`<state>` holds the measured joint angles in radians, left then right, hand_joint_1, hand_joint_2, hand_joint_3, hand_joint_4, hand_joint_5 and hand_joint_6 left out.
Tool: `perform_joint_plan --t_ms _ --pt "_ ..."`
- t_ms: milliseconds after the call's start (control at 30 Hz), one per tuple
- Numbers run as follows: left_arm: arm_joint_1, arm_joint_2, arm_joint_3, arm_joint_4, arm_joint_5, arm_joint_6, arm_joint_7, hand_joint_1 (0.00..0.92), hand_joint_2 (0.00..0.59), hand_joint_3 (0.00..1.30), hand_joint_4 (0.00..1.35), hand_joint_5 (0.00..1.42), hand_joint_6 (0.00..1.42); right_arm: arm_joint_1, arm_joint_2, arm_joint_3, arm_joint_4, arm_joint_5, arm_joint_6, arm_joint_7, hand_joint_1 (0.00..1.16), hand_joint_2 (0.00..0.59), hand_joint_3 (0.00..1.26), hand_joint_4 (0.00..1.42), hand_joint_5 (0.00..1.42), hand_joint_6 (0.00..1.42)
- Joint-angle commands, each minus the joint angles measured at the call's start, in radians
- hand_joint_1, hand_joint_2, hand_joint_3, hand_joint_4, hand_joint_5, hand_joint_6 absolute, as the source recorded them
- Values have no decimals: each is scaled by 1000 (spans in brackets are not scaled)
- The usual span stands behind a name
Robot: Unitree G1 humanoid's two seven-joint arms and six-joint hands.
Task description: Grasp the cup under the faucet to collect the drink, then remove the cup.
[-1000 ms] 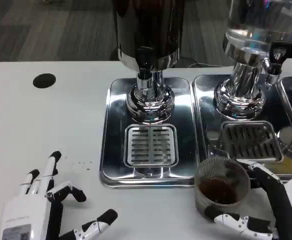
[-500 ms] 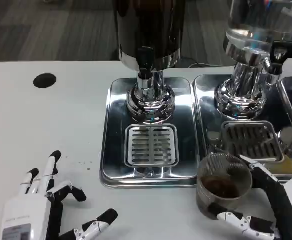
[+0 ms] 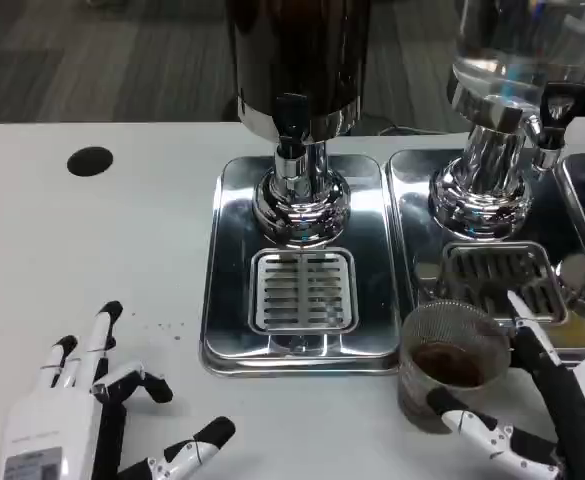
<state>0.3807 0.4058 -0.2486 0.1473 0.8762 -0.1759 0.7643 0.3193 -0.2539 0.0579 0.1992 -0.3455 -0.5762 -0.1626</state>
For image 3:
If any black round cable hole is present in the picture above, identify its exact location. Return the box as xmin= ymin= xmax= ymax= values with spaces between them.
xmin=66 ymin=145 xmax=114 ymax=177

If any black tap with chrome spout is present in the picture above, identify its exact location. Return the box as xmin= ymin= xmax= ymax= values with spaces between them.
xmin=270 ymin=92 xmax=314 ymax=181
xmin=521 ymin=82 xmax=585 ymax=171

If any clear drink dispenser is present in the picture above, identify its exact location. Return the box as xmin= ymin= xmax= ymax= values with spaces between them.
xmin=429 ymin=0 xmax=585 ymax=241

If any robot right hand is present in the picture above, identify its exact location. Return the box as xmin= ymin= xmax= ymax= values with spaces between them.
xmin=425 ymin=288 xmax=585 ymax=480

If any steel drain grid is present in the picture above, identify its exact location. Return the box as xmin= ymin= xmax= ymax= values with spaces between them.
xmin=441 ymin=242 xmax=568 ymax=326
xmin=249 ymin=248 xmax=361 ymax=335

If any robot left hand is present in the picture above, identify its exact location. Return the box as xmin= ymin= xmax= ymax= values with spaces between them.
xmin=0 ymin=299 xmax=237 ymax=480

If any dark drink dispenser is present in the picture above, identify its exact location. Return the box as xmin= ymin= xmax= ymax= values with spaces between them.
xmin=225 ymin=0 xmax=372 ymax=249

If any clear ribbed glass cup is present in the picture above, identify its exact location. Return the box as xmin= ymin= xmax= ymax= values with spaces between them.
xmin=396 ymin=298 xmax=516 ymax=434

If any steel drip tray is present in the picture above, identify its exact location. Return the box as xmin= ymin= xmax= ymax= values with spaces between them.
xmin=199 ymin=154 xmax=413 ymax=376
xmin=384 ymin=148 xmax=585 ymax=371
xmin=554 ymin=152 xmax=585 ymax=306

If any thin grey cable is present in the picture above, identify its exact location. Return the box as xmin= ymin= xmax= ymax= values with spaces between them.
xmin=377 ymin=123 xmax=456 ymax=137

